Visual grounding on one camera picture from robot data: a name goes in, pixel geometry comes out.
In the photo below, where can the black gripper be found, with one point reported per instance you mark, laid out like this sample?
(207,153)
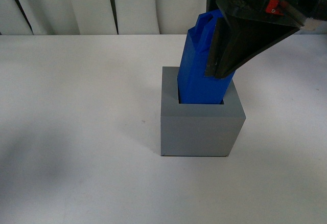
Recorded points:
(248,27)

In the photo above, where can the blue plastic part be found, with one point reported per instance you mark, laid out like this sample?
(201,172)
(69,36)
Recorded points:
(193,86)

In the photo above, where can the gray cube base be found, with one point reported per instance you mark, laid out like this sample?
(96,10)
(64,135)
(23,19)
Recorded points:
(197,129)

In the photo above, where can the white curtain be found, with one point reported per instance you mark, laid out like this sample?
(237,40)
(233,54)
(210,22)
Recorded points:
(98,17)

